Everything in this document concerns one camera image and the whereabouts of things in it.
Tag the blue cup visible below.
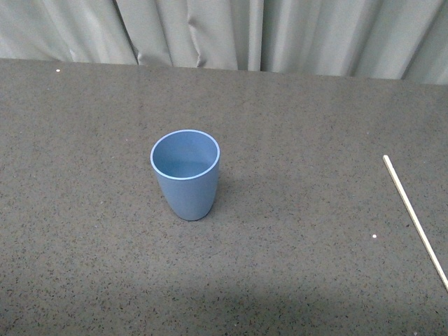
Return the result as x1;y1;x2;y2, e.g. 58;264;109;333
150;129;221;221

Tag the grey curtain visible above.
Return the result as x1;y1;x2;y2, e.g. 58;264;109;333
1;1;447;84

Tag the pale wooden chopstick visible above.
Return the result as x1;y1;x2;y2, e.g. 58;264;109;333
382;155;447;290

